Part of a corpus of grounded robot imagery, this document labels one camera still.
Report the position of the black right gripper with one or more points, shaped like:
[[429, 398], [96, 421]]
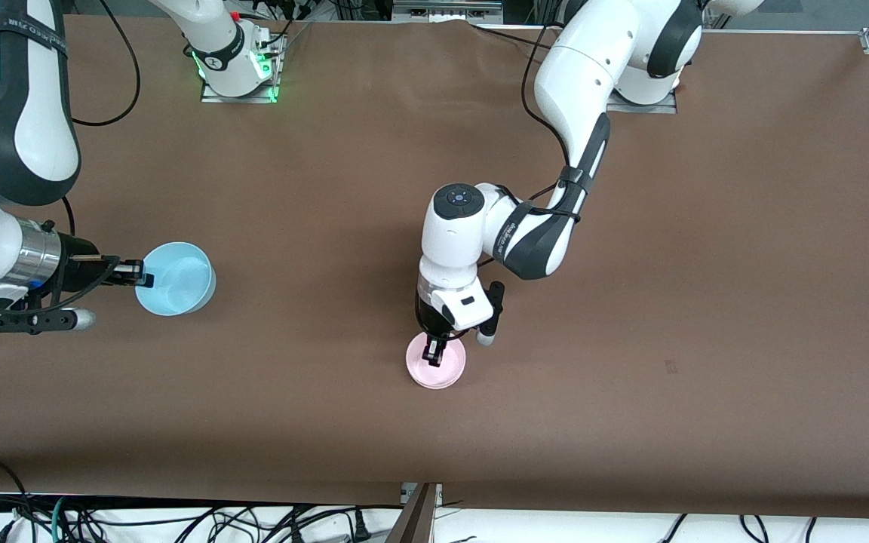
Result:
[[81, 262]]

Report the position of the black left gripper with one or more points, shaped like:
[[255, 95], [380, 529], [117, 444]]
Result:
[[430, 324]]

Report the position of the pink bowl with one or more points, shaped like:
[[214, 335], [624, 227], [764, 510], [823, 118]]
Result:
[[451, 373]]

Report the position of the light blue bowl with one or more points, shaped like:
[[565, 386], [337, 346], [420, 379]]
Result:
[[178, 279]]

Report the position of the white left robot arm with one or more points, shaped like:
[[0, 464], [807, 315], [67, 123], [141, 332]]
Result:
[[449, 241]]

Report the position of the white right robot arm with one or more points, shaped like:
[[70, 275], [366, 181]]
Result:
[[19, 136]]

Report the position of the black power plug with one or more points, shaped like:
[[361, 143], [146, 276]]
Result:
[[361, 528]]

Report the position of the grey metal post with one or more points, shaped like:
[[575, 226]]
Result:
[[413, 520]]

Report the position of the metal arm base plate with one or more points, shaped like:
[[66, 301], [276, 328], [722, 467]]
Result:
[[642, 109], [238, 99]]

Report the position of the silver metal rail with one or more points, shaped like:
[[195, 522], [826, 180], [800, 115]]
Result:
[[446, 9]]

